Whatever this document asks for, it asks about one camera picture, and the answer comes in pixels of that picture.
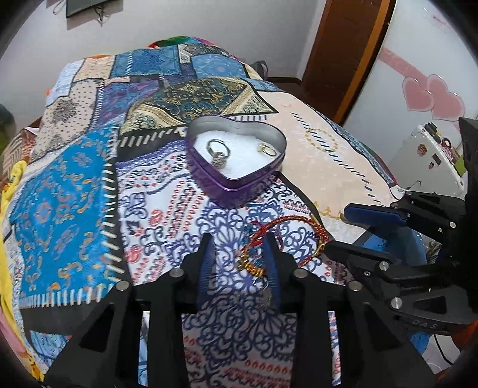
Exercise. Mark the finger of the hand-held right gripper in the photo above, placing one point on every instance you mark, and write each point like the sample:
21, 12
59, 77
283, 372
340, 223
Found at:
373, 215
366, 261

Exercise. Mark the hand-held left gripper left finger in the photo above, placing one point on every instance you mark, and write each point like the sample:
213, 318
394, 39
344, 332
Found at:
207, 263

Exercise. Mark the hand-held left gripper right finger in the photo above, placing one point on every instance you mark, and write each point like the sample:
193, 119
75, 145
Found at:
272, 266

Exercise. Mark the small silver charm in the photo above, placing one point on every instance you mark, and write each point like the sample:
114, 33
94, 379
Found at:
264, 296

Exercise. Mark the purple heart-shaped tin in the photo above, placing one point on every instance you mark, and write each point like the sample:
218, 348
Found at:
231, 179

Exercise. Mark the blue plastic stool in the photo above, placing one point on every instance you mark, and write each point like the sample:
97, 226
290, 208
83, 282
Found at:
412, 244

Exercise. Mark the white appliance with stickers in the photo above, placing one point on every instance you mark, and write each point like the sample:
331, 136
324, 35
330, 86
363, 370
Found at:
425, 160

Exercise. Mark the pink heart stickers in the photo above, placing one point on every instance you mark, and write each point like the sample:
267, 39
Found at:
433, 95

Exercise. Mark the patchwork printed blanket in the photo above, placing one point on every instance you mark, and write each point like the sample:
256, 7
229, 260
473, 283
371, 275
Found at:
112, 168

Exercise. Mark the white cabinet with pink ribbon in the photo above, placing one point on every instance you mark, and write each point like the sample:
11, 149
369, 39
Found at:
418, 44

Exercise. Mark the brown wooden door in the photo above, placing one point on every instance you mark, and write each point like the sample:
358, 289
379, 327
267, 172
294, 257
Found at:
340, 52

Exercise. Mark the yellow cloth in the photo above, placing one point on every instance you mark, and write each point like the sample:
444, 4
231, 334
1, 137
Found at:
9, 209

